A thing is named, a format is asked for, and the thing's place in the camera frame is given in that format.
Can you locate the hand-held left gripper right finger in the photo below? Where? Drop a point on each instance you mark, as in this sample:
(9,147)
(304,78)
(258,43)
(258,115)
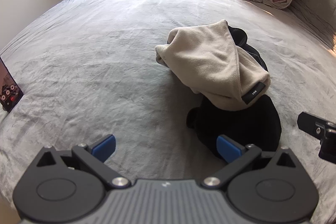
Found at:
(227,148)

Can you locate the grey quilted bedspread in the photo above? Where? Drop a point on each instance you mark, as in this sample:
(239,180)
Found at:
(315,3)

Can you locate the black smartphone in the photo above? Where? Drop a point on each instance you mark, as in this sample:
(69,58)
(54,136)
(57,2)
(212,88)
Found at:
(9,87)

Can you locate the cream sweatshirt with black sleeves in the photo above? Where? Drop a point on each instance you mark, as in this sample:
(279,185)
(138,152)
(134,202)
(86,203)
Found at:
(204,56)

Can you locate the grey bed sheet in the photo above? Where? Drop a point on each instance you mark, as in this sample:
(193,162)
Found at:
(92,43)

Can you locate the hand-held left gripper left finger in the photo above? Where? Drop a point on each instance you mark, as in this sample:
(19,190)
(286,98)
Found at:
(105,148)

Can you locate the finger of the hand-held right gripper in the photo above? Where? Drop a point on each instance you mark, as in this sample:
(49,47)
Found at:
(308,121)

